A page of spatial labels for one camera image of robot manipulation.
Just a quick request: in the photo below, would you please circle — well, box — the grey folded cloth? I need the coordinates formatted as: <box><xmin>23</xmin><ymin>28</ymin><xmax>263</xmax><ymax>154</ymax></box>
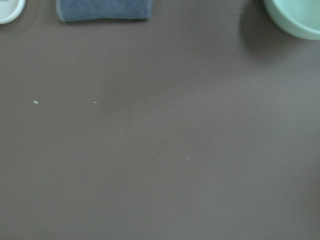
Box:
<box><xmin>55</xmin><ymin>0</ymin><xmax>153</xmax><ymax>22</ymax></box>

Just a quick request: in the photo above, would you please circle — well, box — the green bowl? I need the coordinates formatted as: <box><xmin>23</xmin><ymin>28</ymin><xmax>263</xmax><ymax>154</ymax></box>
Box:
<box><xmin>263</xmin><ymin>0</ymin><xmax>320</xmax><ymax>41</ymax></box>

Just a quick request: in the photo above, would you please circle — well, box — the cream rabbit tray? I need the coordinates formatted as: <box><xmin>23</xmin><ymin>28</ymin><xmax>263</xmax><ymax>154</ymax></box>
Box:
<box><xmin>0</xmin><ymin>0</ymin><xmax>26</xmax><ymax>25</ymax></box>

